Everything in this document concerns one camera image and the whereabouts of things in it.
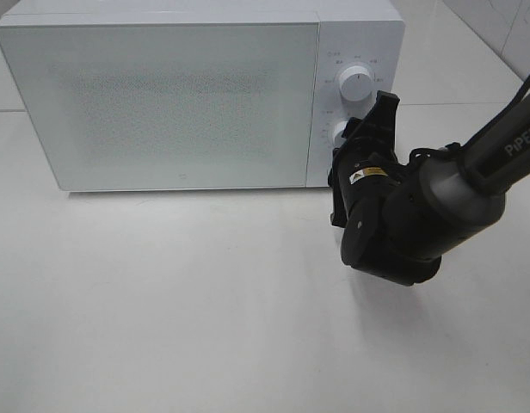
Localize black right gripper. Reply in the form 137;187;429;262
327;89;410;233

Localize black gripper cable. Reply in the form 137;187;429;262
509;64;530;108

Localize white microwave oven body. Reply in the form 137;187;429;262
0;1;405;191

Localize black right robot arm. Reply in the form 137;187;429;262
328;91;530;286

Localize upper white power knob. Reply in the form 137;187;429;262
338;65;373;102

